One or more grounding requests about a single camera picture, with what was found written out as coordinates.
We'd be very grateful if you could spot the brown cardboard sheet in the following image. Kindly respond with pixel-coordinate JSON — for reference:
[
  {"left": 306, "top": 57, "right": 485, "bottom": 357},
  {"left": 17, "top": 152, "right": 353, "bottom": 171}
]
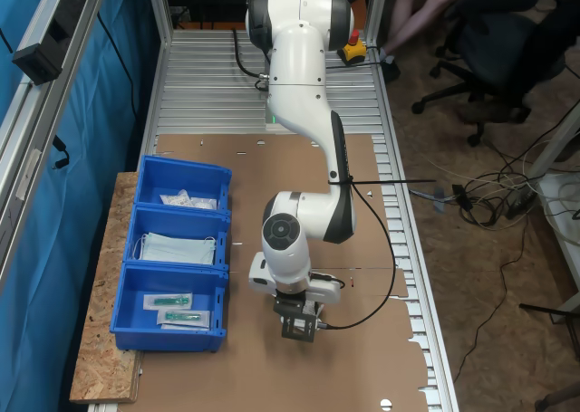
[{"left": 135, "top": 133, "right": 430, "bottom": 412}]

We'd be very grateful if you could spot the grey tape piece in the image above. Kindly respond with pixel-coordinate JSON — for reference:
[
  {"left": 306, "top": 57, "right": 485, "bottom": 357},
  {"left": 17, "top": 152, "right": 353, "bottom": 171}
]
[{"left": 431, "top": 187, "right": 449, "bottom": 215}]

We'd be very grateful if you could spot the clear packet with green part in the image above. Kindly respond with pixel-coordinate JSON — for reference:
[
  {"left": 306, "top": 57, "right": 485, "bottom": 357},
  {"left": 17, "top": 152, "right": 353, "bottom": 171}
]
[
  {"left": 143, "top": 292, "right": 194, "bottom": 311},
  {"left": 157, "top": 310, "right": 212, "bottom": 331}
]

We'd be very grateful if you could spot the pale surgical face mask stack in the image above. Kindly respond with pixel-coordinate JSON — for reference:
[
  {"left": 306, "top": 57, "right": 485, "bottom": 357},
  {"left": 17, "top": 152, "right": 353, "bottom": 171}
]
[{"left": 132, "top": 231, "right": 218, "bottom": 267}]

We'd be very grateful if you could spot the black power adapter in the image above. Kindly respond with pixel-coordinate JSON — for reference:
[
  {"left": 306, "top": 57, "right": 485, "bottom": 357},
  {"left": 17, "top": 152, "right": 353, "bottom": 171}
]
[{"left": 451, "top": 183, "right": 475, "bottom": 212}]

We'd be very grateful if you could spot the blue bin with green packets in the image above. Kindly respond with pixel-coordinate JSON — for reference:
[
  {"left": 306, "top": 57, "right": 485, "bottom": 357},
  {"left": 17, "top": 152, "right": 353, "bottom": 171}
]
[{"left": 109, "top": 262, "right": 228, "bottom": 353}]

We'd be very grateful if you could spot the blue bin with masks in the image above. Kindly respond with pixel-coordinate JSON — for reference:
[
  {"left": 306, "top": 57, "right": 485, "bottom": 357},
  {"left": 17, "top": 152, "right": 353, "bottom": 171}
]
[{"left": 122, "top": 203, "right": 232, "bottom": 271}]

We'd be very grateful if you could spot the blue bin with clear packets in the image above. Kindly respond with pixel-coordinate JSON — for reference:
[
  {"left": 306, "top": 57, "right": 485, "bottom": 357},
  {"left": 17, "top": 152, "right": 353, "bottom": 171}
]
[{"left": 134, "top": 154, "right": 234, "bottom": 214}]

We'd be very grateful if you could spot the black power strip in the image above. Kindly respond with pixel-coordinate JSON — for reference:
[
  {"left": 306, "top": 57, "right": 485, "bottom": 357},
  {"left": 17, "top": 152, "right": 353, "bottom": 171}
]
[{"left": 505, "top": 187, "right": 541, "bottom": 220}]

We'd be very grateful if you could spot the black chair leg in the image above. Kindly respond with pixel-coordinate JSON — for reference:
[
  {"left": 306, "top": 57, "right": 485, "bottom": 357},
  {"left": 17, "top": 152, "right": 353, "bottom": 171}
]
[
  {"left": 533, "top": 381, "right": 580, "bottom": 412},
  {"left": 518, "top": 302, "right": 580, "bottom": 326}
]

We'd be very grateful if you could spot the chipboard wooden board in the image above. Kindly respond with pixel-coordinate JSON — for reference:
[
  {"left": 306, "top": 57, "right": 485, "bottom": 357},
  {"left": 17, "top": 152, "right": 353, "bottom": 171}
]
[{"left": 69, "top": 171, "right": 145, "bottom": 405}]

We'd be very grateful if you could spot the person's black shoe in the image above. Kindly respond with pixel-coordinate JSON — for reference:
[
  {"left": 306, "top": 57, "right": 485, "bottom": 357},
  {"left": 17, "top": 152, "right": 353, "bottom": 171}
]
[{"left": 379, "top": 53, "right": 402, "bottom": 86}]

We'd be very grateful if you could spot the yellow emergency stop button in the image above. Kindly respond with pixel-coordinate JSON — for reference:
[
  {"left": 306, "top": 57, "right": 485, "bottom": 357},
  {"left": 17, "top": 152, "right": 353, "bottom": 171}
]
[{"left": 341, "top": 28, "right": 370, "bottom": 66}]

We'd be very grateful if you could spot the white side furniture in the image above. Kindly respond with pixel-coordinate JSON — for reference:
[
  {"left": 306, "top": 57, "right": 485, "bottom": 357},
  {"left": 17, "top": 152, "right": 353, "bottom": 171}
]
[{"left": 537, "top": 103, "right": 580, "bottom": 304}]

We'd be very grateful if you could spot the black office chair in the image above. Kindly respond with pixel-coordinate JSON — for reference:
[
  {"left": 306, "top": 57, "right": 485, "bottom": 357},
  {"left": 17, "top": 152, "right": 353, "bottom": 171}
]
[{"left": 411, "top": 0, "right": 570, "bottom": 149}]

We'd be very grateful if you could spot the black hanging plug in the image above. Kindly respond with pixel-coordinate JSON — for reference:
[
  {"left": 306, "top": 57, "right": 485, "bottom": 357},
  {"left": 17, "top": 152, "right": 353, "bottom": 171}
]
[{"left": 51, "top": 135, "right": 70, "bottom": 171}]

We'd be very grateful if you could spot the aluminium profile beam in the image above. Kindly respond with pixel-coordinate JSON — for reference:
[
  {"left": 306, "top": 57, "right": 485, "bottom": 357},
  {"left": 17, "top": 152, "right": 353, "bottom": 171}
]
[{"left": 0, "top": 0, "right": 111, "bottom": 291}]

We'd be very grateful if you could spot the black box on beam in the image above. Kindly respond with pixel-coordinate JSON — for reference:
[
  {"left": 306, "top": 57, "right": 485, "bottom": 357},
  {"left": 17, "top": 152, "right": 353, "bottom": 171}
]
[{"left": 12, "top": 16, "right": 63, "bottom": 86}]

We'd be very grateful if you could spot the black camera cable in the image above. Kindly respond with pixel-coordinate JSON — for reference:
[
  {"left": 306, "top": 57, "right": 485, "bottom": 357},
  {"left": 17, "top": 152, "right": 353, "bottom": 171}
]
[{"left": 315, "top": 176, "right": 395, "bottom": 331}]

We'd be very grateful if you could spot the grey gripper camera mount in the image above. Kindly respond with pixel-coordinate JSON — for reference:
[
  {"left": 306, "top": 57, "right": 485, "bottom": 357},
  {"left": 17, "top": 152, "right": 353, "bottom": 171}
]
[{"left": 272, "top": 292, "right": 318, "bottom": 344}]

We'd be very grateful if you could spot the long black floor cable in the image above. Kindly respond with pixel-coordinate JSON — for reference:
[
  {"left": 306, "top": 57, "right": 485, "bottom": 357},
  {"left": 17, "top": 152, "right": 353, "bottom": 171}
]
[{"left": 451, "top": 216, "right": 531, "bottom": 385}]

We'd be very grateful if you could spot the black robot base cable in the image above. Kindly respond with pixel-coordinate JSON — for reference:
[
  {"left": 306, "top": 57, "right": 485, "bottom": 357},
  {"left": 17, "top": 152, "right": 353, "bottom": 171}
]
[{"left": 231, "top": 26, "right": 273, "bottom": 92}]

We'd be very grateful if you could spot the aluminium frame post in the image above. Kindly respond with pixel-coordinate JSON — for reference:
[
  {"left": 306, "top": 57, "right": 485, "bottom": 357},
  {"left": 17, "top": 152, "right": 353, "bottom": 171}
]
[
  {"left": 363, "top": 0, "right": 392, "bottom": 53},
  {"left": 147, "top": 0, "right": 176, "bottom": 44}
]

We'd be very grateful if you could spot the thin black wall cable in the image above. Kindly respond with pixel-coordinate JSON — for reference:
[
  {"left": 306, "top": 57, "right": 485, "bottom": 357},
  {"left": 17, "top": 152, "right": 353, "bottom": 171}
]
[{"left": 96, "top": 11, "right": 141, "bottom": 132}]

